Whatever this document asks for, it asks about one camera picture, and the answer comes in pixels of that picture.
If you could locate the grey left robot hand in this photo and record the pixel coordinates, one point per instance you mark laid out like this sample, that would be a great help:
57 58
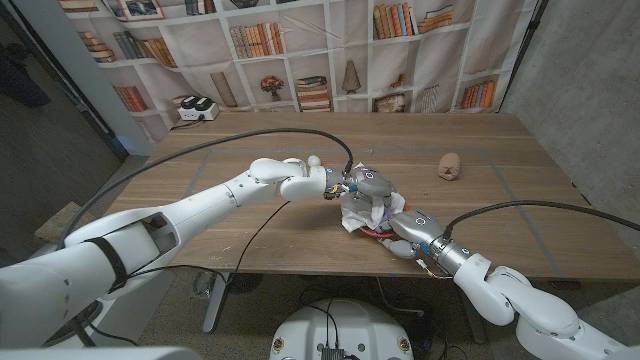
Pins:
372 182

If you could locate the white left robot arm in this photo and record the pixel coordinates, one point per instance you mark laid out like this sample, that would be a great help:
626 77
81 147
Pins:
200 210

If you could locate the printed bookshelf backdrop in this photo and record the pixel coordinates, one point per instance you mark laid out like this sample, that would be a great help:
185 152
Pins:
320 60

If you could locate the red bowl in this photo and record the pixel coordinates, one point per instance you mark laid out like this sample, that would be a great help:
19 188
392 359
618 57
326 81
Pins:
372 232

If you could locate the white table leg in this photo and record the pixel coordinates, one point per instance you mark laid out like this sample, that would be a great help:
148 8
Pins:
216 305

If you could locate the white power strip black plugs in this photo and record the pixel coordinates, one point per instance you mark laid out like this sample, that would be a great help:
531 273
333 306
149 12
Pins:
198 110

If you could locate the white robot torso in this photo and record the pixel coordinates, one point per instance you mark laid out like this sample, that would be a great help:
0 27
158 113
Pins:
345 325

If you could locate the white cloth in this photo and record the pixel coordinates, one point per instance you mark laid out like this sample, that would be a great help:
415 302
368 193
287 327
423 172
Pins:
360 217

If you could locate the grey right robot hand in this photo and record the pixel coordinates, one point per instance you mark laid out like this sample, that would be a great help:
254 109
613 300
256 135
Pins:
417 227

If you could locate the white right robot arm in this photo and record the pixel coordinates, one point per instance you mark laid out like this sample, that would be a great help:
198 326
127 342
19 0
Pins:
525 305

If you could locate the speckled beige floor board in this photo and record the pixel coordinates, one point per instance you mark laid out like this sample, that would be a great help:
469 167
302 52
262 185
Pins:
52 227

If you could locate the black backdrop stand pole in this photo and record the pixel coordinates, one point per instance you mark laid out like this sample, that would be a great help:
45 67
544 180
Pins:
524 52

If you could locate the black ribbed round object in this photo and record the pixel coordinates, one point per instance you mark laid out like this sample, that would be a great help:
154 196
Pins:
245 282

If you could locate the grey table leg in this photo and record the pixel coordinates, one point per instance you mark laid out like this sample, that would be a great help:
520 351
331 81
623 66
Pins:
477 332

